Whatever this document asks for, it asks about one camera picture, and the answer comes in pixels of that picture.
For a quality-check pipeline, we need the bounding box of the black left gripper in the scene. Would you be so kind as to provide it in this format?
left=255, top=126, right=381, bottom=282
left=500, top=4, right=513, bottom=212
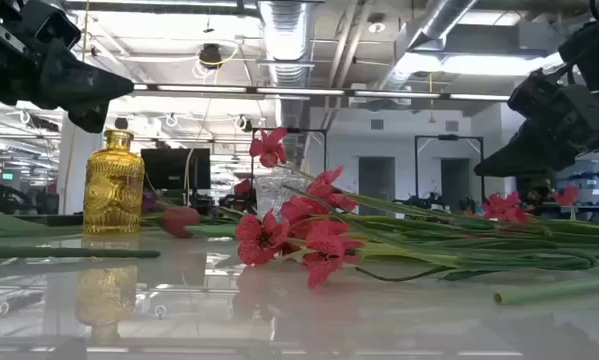
left=0, top=0, right=135, bottom=134

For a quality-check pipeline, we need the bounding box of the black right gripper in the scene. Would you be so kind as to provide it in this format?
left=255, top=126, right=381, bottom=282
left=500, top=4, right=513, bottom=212
left=473, top=68, right=599, bottom=204

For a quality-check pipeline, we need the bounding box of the red artificial tulip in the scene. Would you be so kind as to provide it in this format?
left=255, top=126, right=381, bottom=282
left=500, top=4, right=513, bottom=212
left=141, top=206, right=240, bottom=240

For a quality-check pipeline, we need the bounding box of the clear embossed glass vase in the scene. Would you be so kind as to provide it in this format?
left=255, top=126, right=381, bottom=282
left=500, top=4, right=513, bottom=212
left=255, top=169, right=306, bottom=222

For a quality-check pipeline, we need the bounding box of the yellow embossed glass vase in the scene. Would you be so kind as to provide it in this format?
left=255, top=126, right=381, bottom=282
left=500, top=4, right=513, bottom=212
left=82, top=128, right=146, bottom=235

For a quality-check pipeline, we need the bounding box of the blue grey equipment cart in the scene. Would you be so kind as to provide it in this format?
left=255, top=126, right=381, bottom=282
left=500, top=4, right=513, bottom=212
left=568, top=169, right=599, bottom=221

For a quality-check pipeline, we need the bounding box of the white building pillar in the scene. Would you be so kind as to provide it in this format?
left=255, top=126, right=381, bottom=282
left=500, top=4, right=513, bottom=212
left=57, top=114, right=104, bottom=216

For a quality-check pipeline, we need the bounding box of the grey door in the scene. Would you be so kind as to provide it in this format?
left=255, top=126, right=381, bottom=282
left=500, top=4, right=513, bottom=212
left=439, top=158, right=473, bottom=211
left=357, top=156, right=397, bottom=204

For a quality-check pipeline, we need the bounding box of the black computer monitor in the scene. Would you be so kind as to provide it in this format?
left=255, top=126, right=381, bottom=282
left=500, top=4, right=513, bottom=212
left=140, top=147, right=213, bottom=191

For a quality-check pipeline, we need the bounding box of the black ceiling dome unit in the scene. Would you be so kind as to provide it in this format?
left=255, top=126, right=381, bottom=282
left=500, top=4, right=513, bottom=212
left=198, top=43, right=224, bottom=70

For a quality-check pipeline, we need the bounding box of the dark green stem rod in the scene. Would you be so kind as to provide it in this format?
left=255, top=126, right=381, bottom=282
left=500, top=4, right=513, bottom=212
left=0, top=246, right=161, bottom=261

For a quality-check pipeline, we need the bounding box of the overhead LED light bar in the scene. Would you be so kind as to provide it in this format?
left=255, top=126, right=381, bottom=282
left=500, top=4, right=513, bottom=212
left=128, top=82, right=511, bottom=102

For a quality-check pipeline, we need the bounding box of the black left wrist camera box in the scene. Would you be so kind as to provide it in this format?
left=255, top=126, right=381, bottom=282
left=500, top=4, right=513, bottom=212
left=21, top=0, right=83, bottom=51

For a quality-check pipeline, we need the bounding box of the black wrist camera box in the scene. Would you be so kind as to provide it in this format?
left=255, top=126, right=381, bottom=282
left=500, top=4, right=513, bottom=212
left=558, top=17, right=599, bottom=94
left=21, top=0, right=83, bottom=51

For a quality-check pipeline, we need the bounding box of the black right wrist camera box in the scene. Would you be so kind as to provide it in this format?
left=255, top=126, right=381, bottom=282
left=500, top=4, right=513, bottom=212
left=558, top=17, right=599, bottom=94

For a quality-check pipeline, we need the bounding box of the silver smooth air duct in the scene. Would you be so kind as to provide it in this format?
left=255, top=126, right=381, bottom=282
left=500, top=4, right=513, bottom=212
left=378, top=0, right=480, bottom=92

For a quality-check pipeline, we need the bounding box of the silver ribbed air duct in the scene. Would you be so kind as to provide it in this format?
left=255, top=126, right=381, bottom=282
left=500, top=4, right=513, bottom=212
left=256, top=0, right=324, bottom=90

